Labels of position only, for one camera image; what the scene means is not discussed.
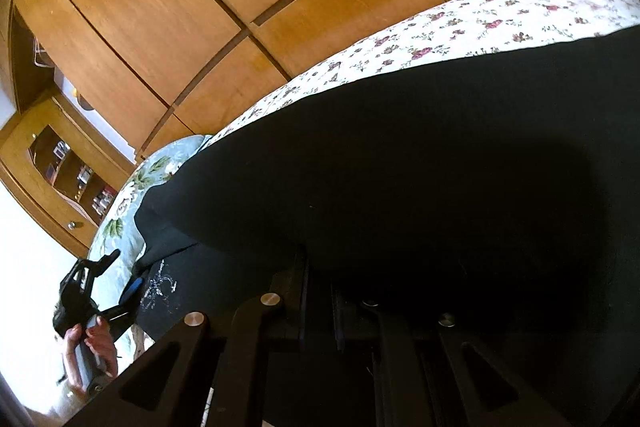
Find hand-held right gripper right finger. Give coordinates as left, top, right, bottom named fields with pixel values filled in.
left=330, top=285, right=573, bottom=427

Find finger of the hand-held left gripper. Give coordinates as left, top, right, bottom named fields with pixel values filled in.
left=80, top=249, right=122, bottom=279
left=97, top=276, right=146, bottom=325

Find black pants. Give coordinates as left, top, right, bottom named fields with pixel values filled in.
left=132, top=23, right=633, bottom=427

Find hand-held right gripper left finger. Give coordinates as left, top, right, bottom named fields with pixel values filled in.
left=65, top=245, right=310, bottom=427

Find wooden glass-door cabinet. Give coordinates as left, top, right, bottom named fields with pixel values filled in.
left=0, top=0, right=138, bottom=258

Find floral bed sheet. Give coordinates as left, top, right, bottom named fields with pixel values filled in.
left=200, top=0, right=640, bottom=148

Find person's left hand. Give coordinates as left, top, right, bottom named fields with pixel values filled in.
left=64, top=316, right=120, bottom=392

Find green floral pillow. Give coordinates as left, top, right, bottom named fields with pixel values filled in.
left=87, top=134, right=213, bottom=340

